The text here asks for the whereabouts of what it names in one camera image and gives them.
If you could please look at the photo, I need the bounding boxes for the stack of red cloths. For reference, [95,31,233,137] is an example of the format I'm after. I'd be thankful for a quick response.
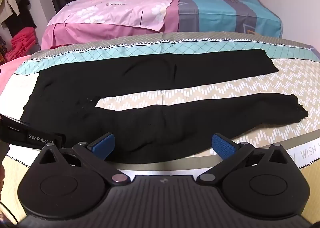
[4,27,40,62]

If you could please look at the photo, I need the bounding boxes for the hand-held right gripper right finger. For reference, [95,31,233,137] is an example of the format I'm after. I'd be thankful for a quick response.
[196,132,292,184]

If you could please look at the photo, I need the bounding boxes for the pink blanket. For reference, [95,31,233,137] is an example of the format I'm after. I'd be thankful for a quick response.
[0,54,34,94]

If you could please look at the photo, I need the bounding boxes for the blue grey striped sheet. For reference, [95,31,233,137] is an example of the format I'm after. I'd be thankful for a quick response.
[175,0,283,39]

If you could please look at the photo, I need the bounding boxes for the black pants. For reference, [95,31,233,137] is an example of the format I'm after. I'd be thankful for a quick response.
[19,49,308,165]

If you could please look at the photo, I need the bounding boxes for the beige teal patterned bed sheet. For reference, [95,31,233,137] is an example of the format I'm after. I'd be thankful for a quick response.
[0,31,320,218]

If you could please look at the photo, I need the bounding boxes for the pink floral sheet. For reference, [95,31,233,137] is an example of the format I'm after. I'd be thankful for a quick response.
[41,0,180,50]

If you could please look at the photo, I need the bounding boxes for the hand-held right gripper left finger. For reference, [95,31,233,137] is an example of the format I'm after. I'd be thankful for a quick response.
[35,132,129,185]

